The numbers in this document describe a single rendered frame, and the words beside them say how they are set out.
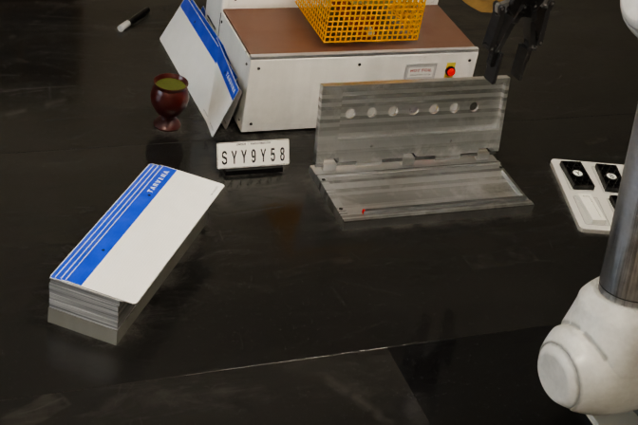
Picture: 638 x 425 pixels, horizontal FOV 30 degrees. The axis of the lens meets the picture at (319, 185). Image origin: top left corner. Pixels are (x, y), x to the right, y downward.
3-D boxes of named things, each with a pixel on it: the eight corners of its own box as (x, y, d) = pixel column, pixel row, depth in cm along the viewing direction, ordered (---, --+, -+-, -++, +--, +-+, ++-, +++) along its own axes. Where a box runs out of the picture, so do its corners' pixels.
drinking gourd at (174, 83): (187, 117, 266) (192, 74, 260) (185, 137, 259) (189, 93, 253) (149, 113, 265) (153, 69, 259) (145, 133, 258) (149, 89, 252)
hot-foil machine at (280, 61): (239, 136, 263) (260, -21, 242) (193, 48, 294) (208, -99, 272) (534, 119, 290) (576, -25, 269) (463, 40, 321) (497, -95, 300)
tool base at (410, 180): (342, 230, 240) (345, 215, 238) (309, 173, 255) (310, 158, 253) (532, 212, 255) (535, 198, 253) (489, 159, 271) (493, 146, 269)
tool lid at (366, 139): (323, 85, 244) (320, 83, 245) (314, 170, 251) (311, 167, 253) (510, 77, 259) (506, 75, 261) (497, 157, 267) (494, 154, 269)
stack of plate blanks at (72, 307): (116, 345, 202) (120, 301, 197) (47, 322, 204) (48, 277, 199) (206, 223, 235) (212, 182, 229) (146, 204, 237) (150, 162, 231)
